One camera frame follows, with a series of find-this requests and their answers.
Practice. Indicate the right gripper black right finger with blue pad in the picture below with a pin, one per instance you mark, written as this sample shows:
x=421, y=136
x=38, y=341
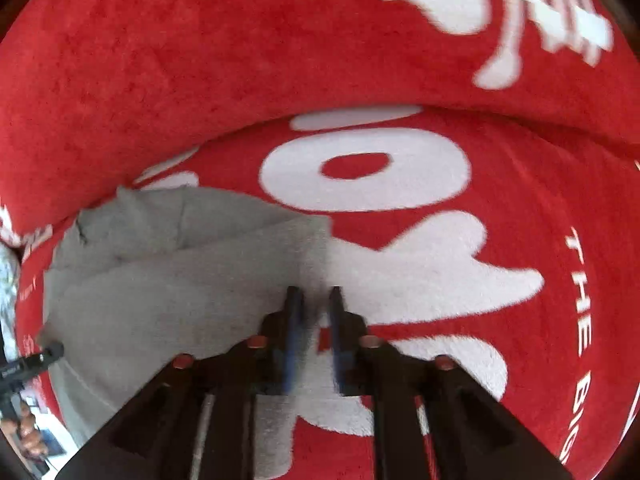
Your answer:
x=431, y=418

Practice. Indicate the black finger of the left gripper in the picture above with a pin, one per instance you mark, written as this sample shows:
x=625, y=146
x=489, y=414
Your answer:
x=34, y=364

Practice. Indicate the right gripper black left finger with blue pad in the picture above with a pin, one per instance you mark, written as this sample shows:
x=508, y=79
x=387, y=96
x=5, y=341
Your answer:
x=195, y=419

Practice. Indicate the grey sweatshirt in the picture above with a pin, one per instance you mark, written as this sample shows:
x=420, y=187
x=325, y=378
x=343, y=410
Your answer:
x=152, y=274

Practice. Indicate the person's left hand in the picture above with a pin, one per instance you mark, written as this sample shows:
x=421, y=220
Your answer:
x=24, y=436

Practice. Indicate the light patterned fabric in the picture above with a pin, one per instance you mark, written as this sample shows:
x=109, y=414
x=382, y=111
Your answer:
x=9, y=280

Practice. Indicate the red blanket white lettering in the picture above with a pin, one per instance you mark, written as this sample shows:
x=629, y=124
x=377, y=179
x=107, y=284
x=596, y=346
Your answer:
x=512, y=247

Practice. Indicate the red plush pillow white characters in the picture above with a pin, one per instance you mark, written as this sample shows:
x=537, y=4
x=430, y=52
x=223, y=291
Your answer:
x=95, y=91

